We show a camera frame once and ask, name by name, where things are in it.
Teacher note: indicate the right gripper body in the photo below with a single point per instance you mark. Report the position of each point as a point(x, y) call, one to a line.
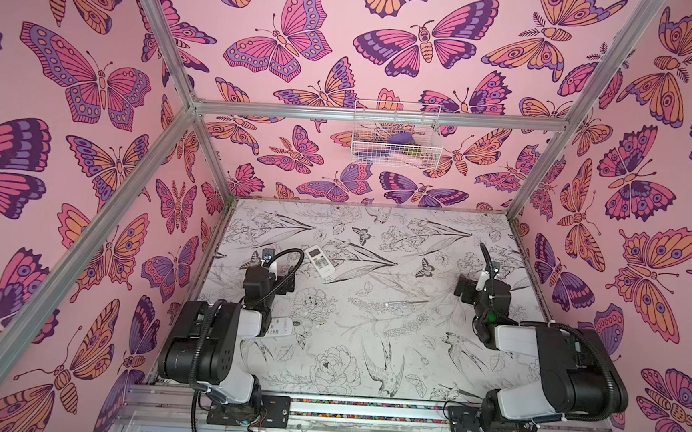
point(491, 292)

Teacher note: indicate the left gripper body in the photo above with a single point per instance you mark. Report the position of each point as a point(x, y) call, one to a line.
point(277, 287)

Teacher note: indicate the white remote control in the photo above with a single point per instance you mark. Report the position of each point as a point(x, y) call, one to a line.
point(321, 262)
point(277, 327)

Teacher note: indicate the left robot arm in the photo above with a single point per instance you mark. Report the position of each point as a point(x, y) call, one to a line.
point(203, 348)

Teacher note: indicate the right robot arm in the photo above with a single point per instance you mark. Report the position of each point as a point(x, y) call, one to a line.
point(577, 379)

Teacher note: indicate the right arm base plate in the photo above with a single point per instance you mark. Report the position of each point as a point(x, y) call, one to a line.
point(463, 417)

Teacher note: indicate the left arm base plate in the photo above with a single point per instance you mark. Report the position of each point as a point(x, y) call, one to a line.
point(271, 412)

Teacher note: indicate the white wire basket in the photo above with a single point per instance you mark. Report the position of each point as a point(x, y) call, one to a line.
point(395, 137)

